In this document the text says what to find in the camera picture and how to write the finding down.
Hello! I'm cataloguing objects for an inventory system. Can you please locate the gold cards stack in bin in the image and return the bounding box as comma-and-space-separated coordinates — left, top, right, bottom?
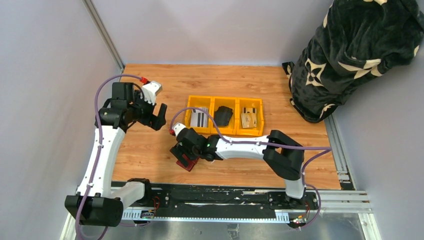
240, 107, 258, 129

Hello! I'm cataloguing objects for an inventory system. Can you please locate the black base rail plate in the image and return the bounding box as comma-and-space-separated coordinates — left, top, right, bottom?
131, 183, 319, 222

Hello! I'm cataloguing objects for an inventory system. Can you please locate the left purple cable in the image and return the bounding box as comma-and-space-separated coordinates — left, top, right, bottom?
74, 74, 149, 240

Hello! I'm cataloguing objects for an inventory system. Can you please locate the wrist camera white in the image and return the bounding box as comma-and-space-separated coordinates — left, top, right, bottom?
171, 122, 188, 137
141, 81, 163, 106

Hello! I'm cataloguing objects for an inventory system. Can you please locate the black card holder in bin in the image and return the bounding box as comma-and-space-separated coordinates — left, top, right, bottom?
213, 105, 233, 127

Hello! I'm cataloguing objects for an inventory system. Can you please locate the red card holder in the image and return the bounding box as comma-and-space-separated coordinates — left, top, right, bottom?
176, 160, 187, 171

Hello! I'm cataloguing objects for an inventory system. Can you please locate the white striped cards stack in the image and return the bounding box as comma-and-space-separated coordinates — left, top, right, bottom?
190, 107, 209, 128

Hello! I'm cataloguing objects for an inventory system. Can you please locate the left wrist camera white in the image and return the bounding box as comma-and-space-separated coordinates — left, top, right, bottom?
141, 81, 163, 106

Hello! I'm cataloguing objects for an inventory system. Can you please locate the aluminium frame post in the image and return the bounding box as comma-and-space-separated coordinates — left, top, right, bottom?
82, 0, 126, 72

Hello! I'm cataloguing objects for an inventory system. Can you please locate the middle yellow bin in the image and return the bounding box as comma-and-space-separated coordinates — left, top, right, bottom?
212, 96, 239, 136

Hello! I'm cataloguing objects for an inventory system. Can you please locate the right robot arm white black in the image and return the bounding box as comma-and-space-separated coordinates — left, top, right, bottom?
169, 123, 306, 209

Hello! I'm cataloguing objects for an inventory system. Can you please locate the black patterned blanket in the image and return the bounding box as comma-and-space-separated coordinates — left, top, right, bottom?
282, 0, 424, 123

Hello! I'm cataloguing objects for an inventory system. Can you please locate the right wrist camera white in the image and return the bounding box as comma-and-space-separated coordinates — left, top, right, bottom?
171, 122, 188, 137

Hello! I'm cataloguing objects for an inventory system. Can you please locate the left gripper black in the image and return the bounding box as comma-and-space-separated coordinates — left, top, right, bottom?
128, 90, 167, 130

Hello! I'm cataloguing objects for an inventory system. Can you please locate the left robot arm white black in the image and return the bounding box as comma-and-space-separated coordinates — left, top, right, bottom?
64, 81, 167, 227

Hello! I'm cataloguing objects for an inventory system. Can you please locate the right yellow bin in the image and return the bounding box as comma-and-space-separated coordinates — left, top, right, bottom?
236, 97, 265, 137

